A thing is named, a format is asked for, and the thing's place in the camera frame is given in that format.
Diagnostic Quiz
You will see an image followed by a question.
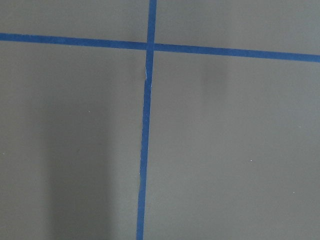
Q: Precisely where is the blue tape line vertical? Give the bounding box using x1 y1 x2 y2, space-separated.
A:
135 0 157 240

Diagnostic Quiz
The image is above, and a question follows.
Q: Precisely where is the blue tape line horizontal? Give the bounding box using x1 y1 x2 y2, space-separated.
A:
0 33 320 63

